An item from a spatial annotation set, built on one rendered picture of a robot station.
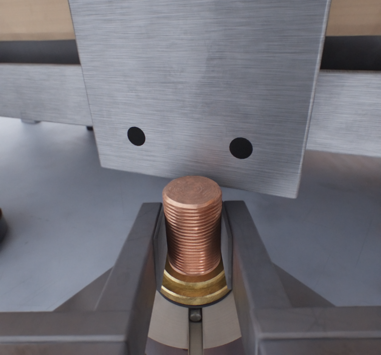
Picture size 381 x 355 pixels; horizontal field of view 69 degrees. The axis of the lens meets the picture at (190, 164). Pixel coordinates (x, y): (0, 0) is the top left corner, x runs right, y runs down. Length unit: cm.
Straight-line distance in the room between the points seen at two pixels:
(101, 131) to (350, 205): 30
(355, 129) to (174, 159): 11
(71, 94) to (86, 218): 15
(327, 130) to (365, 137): 2
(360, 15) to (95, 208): 31
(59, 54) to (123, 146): 17
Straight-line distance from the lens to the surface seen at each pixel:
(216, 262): 16
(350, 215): 36
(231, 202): 15
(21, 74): 29
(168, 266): 16
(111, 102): 16
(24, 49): 35
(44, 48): 33
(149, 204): 15
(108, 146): 18
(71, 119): 26
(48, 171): 48
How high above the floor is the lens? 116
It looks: 27 degrees up
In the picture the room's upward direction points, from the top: 178 degrees clockwise
